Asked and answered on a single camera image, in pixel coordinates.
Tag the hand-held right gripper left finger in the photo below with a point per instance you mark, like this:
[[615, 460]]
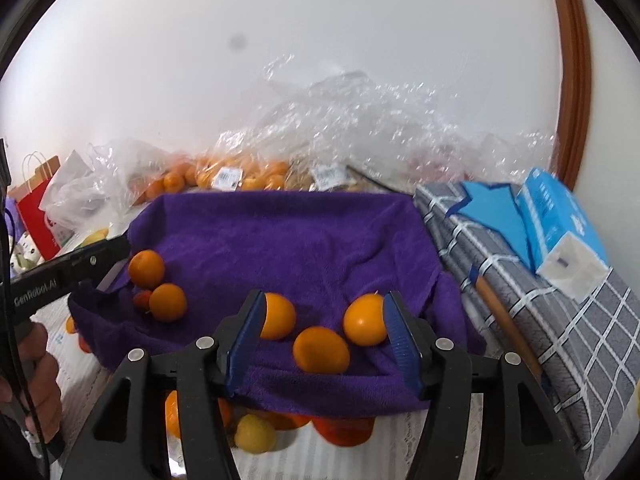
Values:
[[245, 342]]

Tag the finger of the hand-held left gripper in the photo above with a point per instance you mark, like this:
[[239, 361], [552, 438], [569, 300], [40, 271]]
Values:
[[97, 257]]

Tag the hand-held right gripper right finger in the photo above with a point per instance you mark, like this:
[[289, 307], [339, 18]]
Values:
[[400, 342]]

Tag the orange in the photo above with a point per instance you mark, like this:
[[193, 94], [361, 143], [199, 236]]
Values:
[[365, 320], [345, 430], [278, 316], [168, 302], [320, 350], [173, 412], [146, 268]]

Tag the small red fruit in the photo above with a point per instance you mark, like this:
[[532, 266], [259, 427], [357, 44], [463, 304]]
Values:
[[142, 300]]

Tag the purple towel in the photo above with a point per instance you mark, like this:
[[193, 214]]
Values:
[[300, 250]]

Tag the person's left hand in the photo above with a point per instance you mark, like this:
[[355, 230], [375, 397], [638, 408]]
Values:
[[42, 380]]

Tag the white plastic bag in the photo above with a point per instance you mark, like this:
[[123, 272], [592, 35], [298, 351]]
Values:
[[70, 187]]

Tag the red paper bag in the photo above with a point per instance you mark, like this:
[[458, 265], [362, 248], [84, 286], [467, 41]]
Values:
[[35, 210]]

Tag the small yellow fruit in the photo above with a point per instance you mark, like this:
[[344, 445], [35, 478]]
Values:
[[255, 433]]

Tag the clear plastic bag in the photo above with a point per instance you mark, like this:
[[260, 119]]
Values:
[[120, 165]]

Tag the wooden stick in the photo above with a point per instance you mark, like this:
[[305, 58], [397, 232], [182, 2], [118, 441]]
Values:
[[502, 317]]

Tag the grey checked cloth bag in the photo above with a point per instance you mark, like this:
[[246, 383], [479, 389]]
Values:
[[550, 325]]

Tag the clear bag of oranges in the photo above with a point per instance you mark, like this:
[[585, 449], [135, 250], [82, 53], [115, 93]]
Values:
[[225, 176]]

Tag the blue paper star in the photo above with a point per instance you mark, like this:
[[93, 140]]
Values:
[[495, 215]]

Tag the clear bag of brown fruit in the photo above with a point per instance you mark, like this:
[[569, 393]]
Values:
[[327, 176]]

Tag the blue tissue pack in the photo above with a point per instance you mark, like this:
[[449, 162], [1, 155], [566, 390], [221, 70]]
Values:
[[560, 230]]

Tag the crumpled clear plastic wrap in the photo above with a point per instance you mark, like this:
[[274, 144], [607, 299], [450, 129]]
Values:
[[390, 125]]

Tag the brown wooden door frame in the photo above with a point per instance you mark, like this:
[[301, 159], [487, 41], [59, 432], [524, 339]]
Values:
[[572, 85]]

